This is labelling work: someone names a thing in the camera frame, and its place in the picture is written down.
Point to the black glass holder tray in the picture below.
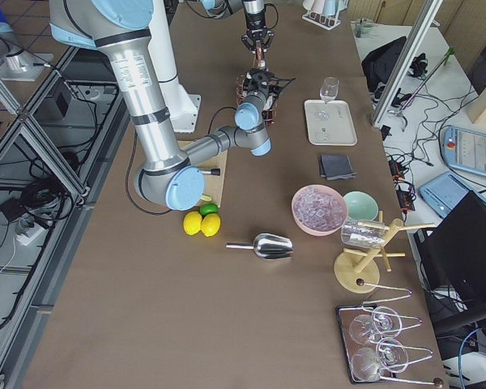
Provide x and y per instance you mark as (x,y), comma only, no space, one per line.
(345,315)

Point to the blue teach pendant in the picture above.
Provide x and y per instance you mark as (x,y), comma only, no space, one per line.
(465,150)
(444,192)

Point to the metal ice scoop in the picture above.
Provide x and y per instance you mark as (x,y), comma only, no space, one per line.
(267,246)

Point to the aluminium frame post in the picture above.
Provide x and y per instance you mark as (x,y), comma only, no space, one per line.
(414,39)

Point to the yellow lemon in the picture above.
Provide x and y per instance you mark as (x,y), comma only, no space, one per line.
(210,224)
(192,222)

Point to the black monitor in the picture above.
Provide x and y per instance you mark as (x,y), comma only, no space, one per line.
(454,252)

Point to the wooden glass tree stand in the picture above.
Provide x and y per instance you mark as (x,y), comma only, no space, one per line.
(355,268)

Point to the grey folded cloth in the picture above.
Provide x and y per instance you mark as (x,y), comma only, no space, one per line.
(335,167)

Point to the lime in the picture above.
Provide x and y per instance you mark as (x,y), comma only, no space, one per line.
(208,208)

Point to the pink cup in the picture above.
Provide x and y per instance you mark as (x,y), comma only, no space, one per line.
(317,6)

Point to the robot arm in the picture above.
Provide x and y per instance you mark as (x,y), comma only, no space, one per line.
(134,36)
(254,13)

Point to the glass jar on stand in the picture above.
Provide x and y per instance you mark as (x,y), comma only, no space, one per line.
(363,233)

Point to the wooden cutting board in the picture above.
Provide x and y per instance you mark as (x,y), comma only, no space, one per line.
(216,178)

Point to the upside-down wine glass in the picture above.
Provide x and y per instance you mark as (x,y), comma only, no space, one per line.
(387,358)
(375,325)

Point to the blue cup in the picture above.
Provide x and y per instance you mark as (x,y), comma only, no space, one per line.
(331,7)

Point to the steel muddler black tip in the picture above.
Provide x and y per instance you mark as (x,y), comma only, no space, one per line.
(211,172)

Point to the copper wire bottle basket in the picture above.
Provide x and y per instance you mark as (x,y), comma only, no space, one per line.
(255,99)

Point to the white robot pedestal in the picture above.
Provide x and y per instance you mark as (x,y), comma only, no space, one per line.
(183,107)

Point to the green bowl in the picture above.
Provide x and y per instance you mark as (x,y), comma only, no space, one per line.
(361,206)

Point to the pink bowl with ice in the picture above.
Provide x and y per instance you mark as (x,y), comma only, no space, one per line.
(318,210)

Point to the cream serving tray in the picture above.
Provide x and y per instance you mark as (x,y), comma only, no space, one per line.
(329,124)

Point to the wine glass on tray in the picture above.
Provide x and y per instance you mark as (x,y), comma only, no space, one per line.
(329,90)

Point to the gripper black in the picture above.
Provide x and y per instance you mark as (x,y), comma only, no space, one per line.
(256,82)
(256,22)

